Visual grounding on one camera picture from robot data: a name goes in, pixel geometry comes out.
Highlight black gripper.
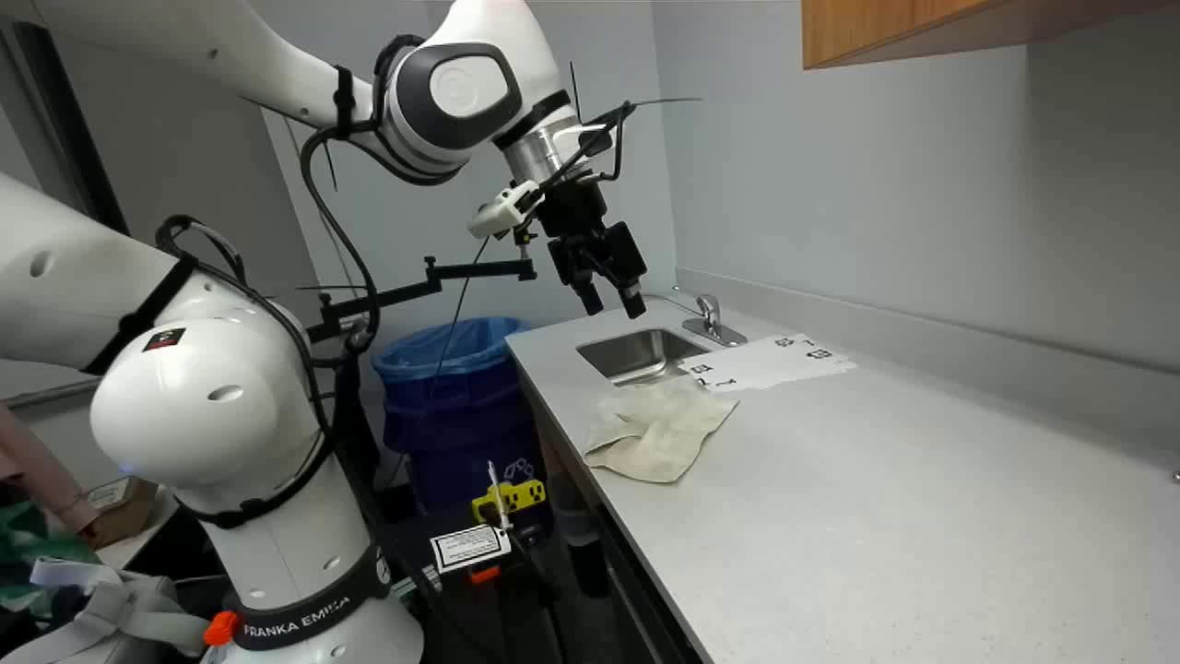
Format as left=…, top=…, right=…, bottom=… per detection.
left=536, top=181, right=652, bottom=321

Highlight stained white towel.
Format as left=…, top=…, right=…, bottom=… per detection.
left=579, top=373, right=743, bottom=486

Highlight dark counter base cabinet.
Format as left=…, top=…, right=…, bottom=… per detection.
left=520, top=367, right=717, bottom=664

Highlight steel sink basin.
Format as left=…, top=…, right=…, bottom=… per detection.
left=572, top=324, right=717, bottom=388

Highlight chrome faucet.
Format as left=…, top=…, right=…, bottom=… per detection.
left=684, top=291, right=753, bottom=351

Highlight white printed paper sheets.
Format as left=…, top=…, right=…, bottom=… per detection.
left=686, top=328, right=860, bottom=398

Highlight blue trash bin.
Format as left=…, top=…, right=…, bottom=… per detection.
left=369, top=314, right=552, bottom=528

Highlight yellow black clamp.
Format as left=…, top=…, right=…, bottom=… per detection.
left=469, top=459, right=551, bottom=537

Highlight white label tag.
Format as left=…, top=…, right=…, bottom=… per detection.
left=426, top=526, right=515, bottom=581

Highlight orange round button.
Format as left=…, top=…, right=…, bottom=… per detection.
left=198, top=608, right=244, bottom=655

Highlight brown cardboard box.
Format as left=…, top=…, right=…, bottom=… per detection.
left=78, top=478, right=177, bottom=545

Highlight person in pink top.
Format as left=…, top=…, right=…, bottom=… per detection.
left=0, top=401, right=100, bottom=537

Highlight green plaid fabric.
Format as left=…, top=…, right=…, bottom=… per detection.
left=0, top=495, right=102, bottom=620

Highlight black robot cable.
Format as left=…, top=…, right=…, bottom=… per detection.
left=294, top=98, right=642, bottom=363

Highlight wooden wall cabinet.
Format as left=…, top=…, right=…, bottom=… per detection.
left=799, top=0, right=1180, bottom=75

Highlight grey white strap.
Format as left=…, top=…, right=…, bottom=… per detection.
left=0, top=559, right=215, bottom=664

